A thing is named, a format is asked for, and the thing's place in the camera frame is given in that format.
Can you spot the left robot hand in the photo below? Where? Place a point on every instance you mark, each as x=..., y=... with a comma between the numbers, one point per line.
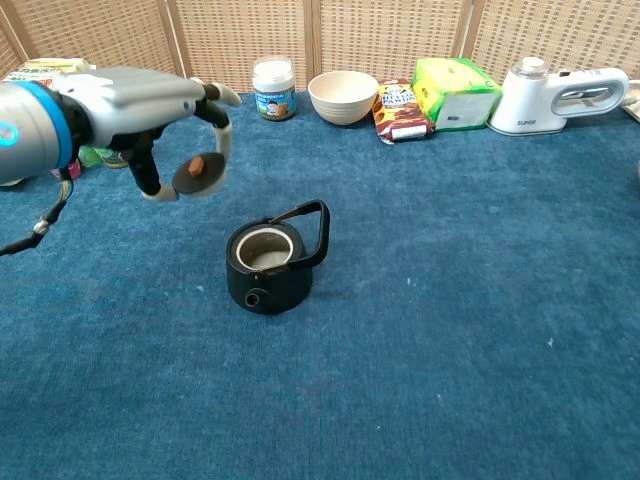
x=130, y=97

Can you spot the black teapot lid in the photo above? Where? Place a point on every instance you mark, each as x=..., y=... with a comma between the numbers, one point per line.
x=207, y=172

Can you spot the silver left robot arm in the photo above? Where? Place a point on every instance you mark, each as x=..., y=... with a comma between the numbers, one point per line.
x=27, y=132

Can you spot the black cast iron teapot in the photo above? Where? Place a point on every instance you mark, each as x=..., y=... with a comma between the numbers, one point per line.
x=270, y=285

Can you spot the blue table cover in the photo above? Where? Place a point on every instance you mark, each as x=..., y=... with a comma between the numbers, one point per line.
x=400, y=310

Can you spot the green nesting doll piece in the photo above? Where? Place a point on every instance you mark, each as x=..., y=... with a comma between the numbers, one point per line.
x=107, y=157

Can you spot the yellow sponge multipack bag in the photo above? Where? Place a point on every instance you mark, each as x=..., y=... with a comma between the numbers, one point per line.
x=45, y=67

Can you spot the pink nesting doll piece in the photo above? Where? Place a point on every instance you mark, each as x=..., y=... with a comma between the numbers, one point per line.
x=74, y=170

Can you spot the white jar with blue label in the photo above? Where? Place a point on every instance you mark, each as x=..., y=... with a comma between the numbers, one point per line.
x=274, y=92

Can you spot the beige bowl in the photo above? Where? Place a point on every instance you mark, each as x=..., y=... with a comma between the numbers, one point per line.
x=342, y=97

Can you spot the woven wooden folding screen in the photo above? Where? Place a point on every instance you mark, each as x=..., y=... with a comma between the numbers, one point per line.
x=390, y=35

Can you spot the Hello Panda snack box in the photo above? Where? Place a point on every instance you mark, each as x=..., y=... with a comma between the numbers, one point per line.
x=400, y=112

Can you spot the green tissue box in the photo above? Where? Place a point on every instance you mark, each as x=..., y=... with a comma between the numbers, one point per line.
x=457, y=92

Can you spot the white handheld garment steamer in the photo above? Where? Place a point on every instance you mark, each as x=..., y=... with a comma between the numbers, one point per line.
x=530, y=102

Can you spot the disposable chopsticks pack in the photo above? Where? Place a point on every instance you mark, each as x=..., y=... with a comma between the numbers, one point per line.
x=631, y=100

